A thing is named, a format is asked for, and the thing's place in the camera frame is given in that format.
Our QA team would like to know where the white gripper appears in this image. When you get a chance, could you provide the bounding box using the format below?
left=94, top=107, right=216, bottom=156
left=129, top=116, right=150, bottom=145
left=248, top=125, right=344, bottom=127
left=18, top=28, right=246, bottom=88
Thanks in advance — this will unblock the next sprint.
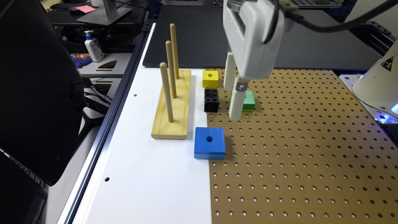
left=223, top=0, right=295, bottom=120

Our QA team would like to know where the blue square block with hole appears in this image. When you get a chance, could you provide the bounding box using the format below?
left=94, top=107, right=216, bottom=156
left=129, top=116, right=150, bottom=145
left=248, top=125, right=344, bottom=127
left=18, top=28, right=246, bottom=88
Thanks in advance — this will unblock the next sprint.
left=194, top=127, right=226, bottom=160

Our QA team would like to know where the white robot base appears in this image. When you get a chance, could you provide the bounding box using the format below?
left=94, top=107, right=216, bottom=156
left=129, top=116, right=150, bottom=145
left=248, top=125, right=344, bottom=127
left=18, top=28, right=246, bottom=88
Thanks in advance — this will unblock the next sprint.
left=340, top=42, right=397, bottom=125

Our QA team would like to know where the yellow square block with hole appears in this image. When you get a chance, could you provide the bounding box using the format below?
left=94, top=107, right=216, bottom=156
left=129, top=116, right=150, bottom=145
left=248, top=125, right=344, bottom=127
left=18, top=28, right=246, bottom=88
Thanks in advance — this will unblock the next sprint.
left=202, top=70, right=219, bottom=88

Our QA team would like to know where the green square block with hole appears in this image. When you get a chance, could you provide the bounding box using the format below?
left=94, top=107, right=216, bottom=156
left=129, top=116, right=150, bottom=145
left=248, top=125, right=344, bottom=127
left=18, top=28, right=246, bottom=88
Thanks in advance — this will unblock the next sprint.
left=229, top=90, right=256, bottom=112

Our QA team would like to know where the black cube block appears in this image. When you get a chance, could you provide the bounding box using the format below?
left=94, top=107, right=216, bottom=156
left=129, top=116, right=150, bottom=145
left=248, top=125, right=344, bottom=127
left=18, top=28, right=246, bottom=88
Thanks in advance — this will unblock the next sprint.
left=204, top=89, right=220, bottom=112

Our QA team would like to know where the black mat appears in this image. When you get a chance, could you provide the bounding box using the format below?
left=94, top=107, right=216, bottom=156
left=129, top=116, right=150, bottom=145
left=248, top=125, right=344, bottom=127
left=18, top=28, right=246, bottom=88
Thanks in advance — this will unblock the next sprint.
left=143, top=6, right=380, bottom=70

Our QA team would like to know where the front wooden peg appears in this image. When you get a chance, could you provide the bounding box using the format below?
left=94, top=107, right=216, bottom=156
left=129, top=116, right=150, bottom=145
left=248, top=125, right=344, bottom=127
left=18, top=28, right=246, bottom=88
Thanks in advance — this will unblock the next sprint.
left=160, top=62, right=174, bottom=123

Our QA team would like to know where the wooden peg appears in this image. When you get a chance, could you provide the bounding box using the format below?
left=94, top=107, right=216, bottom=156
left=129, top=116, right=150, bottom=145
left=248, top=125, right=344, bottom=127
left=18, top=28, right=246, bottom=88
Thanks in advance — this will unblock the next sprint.
left=170, top=23, right=180, bottom=80
left=160, top=62, right=174, bottom=123
left=165, top=40, right=177, bottom=98

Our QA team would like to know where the middle wooden peg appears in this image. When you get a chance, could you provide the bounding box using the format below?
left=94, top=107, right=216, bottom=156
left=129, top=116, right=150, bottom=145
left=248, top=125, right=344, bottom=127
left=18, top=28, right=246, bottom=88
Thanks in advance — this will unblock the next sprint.
left=165, top=40, right=177, bottom=98

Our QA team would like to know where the rear wooden peg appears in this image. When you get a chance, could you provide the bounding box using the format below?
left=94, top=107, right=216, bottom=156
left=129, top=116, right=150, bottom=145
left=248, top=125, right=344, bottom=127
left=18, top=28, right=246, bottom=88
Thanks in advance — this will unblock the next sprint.
left=170, top=23, right=180, bottom=80

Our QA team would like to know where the wooden peg base board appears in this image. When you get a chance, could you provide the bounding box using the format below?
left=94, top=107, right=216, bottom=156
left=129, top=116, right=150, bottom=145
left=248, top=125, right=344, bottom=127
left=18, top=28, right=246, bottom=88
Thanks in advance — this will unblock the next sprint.
left=151, top=70, right=191, bottom=140

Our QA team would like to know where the brown perforated pegboard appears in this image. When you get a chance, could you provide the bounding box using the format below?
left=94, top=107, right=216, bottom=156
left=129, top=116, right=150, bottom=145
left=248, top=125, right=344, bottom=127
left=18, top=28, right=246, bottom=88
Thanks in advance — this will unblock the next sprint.
left=207, top=70, right=397, bottom=223

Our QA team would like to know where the silver monitor stand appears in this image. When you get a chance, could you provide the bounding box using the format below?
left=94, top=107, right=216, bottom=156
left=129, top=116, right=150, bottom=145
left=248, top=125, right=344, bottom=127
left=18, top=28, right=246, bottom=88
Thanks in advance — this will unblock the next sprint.
left=77, top=0, right=131, bottom=26

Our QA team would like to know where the white lotion pump bottle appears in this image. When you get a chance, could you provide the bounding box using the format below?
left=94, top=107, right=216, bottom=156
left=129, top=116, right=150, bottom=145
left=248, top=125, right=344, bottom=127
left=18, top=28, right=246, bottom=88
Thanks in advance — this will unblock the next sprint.
left=85, top=30, right=104, bottom=62

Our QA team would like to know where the blue glue gun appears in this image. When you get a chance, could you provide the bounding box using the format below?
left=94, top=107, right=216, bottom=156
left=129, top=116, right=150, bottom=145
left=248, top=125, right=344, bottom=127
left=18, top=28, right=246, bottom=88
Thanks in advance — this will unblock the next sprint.
left=72, top=57, right=93, bottom=68

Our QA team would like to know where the pink sticky note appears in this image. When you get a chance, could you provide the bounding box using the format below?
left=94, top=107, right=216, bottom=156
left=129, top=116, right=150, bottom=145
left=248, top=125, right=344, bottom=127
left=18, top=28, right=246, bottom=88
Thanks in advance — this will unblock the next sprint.
left=76, top=5, right=96, bottom=14

